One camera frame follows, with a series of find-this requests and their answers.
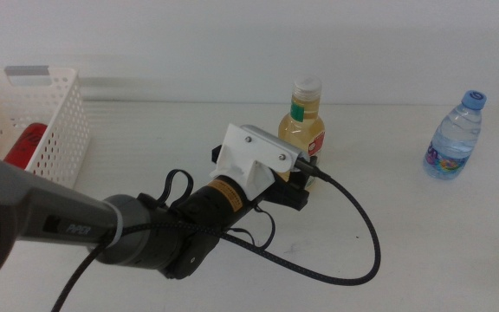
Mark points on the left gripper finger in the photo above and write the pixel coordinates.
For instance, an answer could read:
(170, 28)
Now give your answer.
(217, 155)
(299, 181)

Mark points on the yellow juice bottle white cap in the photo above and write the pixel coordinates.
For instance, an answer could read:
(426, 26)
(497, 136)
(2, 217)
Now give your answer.
(303, 125)

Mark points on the water bottle blue cap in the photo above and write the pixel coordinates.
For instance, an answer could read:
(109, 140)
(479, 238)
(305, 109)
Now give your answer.
(453, 138)

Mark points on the red soda can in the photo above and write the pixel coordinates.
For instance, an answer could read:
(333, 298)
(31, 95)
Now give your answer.
(26, 138)

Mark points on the white perforated plastic basket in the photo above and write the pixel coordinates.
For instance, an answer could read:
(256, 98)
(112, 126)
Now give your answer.
(65, 130)

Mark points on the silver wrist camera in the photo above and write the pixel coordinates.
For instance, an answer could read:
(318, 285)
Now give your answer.
(271, 138)

